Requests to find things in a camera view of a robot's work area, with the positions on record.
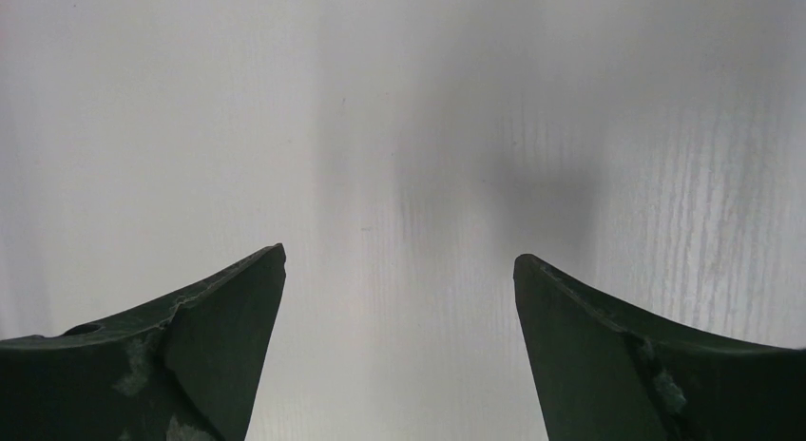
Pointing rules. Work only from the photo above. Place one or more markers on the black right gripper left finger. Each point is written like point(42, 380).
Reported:
point(183, 366)

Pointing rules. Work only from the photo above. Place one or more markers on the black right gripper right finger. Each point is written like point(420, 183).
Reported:
point(605, 369)

